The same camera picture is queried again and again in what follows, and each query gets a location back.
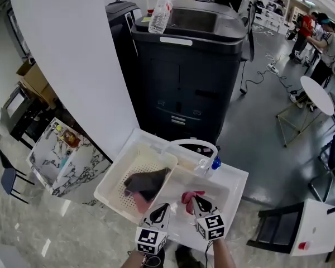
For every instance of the clear plastic water bottle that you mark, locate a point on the clear plastic water bottle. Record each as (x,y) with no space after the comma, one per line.
(159,15)

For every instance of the pink towel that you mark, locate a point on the pink towel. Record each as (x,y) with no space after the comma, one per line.
(187,198)
(139,202)

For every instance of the white cabinet with black frame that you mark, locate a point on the white cabinet with black frame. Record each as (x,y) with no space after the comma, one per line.
(315,225)

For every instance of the person's right forearm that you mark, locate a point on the person's right forearm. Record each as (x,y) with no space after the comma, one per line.
(223,254)

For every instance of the white power strip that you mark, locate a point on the white power strip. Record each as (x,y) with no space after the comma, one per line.
(273,68)

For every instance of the white perforated plastic basket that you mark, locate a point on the white perforated plastic basket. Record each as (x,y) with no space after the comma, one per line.
(120,174)

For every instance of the black metal frame chair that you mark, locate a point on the black metal frame chair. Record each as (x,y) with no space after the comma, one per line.
(333,160)
(8,174)

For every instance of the white display shelving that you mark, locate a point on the white display shelving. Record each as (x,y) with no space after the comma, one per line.
(272,7)

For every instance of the marble pattern cabinet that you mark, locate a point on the marble pattern cabinet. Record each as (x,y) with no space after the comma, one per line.
(78,174)

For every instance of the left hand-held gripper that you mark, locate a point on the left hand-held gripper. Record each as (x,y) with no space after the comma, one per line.
(148,237)

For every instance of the red cup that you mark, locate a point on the red cup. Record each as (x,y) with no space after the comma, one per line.
(303,245)

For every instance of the black rounded bin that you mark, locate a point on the black rounded bin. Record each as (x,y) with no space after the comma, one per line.
(120,18)

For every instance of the person's black shoe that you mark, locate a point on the person's black shoe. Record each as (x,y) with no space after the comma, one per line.
(185,257)

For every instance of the white curved faucet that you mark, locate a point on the white curved faucet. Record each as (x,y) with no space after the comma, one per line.
(190,141)

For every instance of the large black machine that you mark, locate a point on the large black machine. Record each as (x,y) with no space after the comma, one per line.
(184,80)

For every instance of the white plastic sink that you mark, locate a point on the white plastic sink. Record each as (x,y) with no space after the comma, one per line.
(234,180)

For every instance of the round white table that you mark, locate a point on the round white table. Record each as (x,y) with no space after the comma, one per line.
(316,93)

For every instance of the black side table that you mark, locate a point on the black side table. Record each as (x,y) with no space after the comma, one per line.
(19,113)

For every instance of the dark grey towel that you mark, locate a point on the dark grey towel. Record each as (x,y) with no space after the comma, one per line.
(146,181)

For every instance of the brown object on cabinet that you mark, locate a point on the brown object on cabinet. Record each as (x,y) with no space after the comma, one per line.
(71,138)

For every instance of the blue faucet knob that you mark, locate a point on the blue faucet knob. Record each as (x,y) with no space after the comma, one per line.
(216,163)

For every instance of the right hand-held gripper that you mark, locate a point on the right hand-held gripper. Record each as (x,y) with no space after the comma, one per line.
(210,225)

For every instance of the brown cardboard box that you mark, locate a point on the brown cardboard box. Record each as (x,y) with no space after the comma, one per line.
(35,80)

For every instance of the person's left forearm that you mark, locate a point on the person's left forearm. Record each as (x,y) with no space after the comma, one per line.
(141,261)

